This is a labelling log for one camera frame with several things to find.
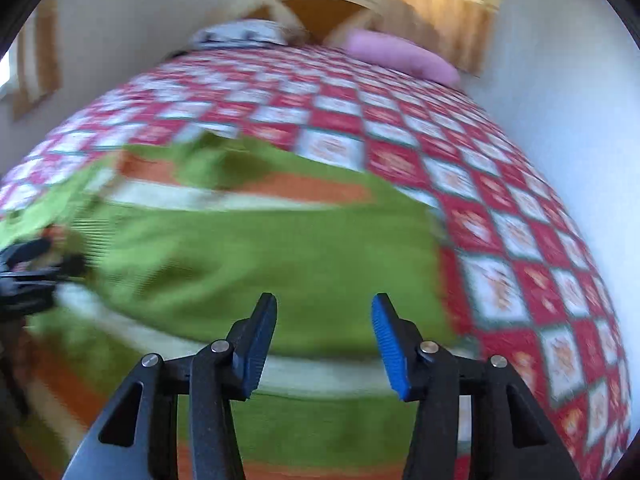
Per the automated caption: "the green orange striped knit sweater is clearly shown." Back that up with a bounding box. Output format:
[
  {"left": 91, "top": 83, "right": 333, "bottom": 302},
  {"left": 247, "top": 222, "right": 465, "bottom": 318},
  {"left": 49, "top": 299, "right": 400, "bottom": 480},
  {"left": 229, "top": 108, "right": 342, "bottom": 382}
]
[{"left": 1, "top": 132, "right": 457, "bottom": 479}]

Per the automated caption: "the red white patchwork bedspread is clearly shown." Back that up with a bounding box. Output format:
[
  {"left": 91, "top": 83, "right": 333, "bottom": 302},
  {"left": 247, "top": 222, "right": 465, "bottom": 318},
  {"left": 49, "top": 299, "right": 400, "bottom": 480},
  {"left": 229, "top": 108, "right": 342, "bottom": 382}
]
[{"left": 1, "top": 48, "right": 630, "bottom": 479}]

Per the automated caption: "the yellow orange side curtain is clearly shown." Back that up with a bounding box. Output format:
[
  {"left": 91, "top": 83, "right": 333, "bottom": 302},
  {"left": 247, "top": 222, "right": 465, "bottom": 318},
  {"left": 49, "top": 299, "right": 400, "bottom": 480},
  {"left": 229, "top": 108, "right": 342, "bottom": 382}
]
[{"left": 9, "top": 0, "right": 62, "bottom": 120}]

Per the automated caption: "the dark object beside bed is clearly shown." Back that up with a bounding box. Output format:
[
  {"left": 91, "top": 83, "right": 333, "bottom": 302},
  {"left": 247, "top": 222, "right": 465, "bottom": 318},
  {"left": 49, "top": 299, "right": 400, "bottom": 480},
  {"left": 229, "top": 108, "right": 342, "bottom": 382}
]
[{"left": 165, "top": 50, "right": 191, "bottom": 61}]

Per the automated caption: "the white cartoon print pillow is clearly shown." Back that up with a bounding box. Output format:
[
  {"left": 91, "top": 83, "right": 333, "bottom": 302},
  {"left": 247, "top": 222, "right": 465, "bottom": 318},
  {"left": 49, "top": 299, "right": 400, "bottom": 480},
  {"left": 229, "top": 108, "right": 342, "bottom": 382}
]
[{"left": 190, "top": 18, "right": 290, "bottom": 50}]

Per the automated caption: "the pink pillow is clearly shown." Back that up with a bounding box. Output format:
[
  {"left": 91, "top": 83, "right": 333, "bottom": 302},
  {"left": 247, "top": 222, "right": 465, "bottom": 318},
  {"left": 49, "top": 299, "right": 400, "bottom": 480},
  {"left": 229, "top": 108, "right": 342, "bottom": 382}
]
[{"left": 342, "top": 29, "right": 460, "bottom": 88}]

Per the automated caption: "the cream and brown headboard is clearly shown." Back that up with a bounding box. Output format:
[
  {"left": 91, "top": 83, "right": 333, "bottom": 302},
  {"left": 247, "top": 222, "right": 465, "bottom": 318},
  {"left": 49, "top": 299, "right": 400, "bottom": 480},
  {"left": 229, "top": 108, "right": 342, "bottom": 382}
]
[{"left": 207, "top": 0, "right": 390, "bottom": 44}]

